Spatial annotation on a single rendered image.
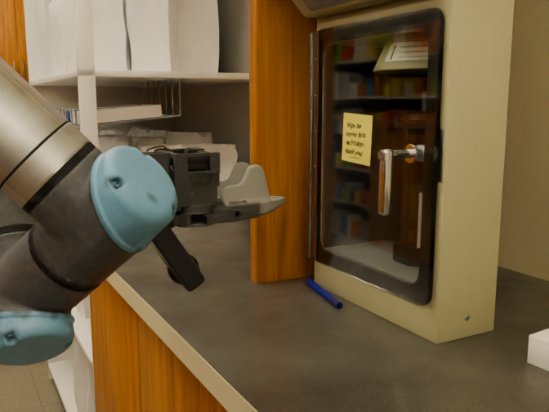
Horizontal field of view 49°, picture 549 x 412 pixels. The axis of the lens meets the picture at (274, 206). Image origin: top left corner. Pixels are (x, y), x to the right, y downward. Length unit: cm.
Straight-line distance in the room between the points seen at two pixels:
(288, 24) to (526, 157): 54
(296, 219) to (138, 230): 69
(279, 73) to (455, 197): 41
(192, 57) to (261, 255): 112
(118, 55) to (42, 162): 158
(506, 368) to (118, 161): 56
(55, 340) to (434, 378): 45
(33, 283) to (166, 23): 151
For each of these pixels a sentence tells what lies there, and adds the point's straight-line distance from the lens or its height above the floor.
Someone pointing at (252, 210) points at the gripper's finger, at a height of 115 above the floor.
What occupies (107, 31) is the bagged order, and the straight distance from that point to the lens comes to 206.
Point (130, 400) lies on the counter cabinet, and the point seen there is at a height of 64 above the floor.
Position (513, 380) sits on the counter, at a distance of 81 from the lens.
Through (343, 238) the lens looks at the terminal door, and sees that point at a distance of 101.
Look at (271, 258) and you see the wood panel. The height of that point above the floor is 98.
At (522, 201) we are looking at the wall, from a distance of 131.
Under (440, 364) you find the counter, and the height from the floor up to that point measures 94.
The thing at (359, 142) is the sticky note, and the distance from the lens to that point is 95.
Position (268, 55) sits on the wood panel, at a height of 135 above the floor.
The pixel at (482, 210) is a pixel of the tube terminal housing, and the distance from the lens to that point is 89.
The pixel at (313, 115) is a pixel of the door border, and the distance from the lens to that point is 106.
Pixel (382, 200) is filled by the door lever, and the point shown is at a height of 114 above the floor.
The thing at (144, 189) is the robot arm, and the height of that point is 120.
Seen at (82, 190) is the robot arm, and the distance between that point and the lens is 48.
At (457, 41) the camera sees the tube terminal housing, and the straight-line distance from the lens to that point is 84.
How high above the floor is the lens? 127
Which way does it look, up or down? 10 degrees down
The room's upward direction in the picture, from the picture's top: straight up
